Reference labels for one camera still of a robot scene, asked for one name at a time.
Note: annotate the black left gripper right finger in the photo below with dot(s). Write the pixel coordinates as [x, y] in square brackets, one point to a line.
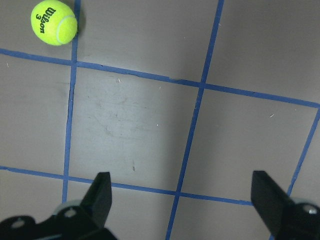
[285, 217]

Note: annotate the yellow Wilson tennis ball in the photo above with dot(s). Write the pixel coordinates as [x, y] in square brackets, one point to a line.
[54, 22]

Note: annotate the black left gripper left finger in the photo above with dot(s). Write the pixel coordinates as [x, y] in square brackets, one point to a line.
[73, 220]

